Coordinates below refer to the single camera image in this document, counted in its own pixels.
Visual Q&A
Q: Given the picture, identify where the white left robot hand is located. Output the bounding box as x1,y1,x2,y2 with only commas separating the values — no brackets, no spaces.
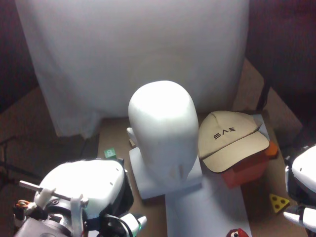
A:
39,158,148,237

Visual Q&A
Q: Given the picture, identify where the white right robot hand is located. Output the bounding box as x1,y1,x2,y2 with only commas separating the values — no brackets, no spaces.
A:
283,145,316,232

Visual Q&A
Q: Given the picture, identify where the beige baseball cap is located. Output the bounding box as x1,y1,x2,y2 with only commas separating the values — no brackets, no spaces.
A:
197,111,271,173

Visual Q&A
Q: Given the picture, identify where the white robot head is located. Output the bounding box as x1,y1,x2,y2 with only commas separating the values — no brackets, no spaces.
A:
126,80,203,200

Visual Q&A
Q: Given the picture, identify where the green and red toy block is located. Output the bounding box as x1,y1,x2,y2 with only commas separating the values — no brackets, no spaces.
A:
103,147,117,158

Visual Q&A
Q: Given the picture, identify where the orange toy piece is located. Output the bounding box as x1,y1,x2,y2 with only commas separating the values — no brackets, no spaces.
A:
265,141,279,158

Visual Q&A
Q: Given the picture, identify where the yellow triangle block with holes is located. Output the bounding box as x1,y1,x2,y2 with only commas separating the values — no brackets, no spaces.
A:
269,193,291,213

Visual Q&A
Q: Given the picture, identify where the brown cardboard flap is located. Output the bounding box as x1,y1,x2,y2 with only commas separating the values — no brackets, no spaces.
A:
233,58,265,112
261,86,304,148

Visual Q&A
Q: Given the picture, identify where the red box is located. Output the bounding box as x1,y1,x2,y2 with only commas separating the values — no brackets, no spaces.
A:
221,145,272,190

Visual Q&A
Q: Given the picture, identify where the white paper sheet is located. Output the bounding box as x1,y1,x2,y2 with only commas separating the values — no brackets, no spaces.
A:
164,177,253,237
250,113,270,139

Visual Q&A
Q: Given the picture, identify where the red bird toy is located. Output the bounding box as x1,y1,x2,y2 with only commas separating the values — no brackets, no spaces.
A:
226,228,248,237

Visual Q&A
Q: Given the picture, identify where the white backdrop cloth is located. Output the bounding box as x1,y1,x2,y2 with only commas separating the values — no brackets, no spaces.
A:
14,0,250,139

